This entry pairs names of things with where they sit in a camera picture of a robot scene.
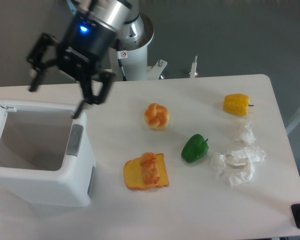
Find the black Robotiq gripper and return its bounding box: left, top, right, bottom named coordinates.
left=26, top=15, right=117, bottom=120

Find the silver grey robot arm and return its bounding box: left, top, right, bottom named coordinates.
left=26, top=0, right=133, bottom=119

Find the white plastic trash can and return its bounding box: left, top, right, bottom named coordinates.
left=0, top=100, right=96, bottom=207

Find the knotted bread roll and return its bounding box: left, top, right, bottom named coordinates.
left=144, top=103, right=170, bottom=131

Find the toast bread slice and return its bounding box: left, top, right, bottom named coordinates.
left=123, top=153, right=170, bottom=191

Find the long croissant bread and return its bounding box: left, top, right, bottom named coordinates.
left=140, top=152, right=160, bottom=186

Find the green bell pepper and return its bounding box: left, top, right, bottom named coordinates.
left=181, top=133, right=209, bottom=164

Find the yellow bell pepper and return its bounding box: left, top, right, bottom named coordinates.
left=223, top=93, right=254, bottom=117

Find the crumpled white tissue small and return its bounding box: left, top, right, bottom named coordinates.
left=209, top=152, right=226, bottom=174

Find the crumpled white tissue upper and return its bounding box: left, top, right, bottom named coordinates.
left=233, top=121, right=256, bottom=146

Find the crumpled white tissue large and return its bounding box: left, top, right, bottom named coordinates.
left=225, top=145, right=266, bottom=188

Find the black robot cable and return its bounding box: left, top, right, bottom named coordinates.
left=116, top=39, right=128, bottom=82

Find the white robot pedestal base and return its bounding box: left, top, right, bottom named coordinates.
left=99, top=12, right=199, bottom=82

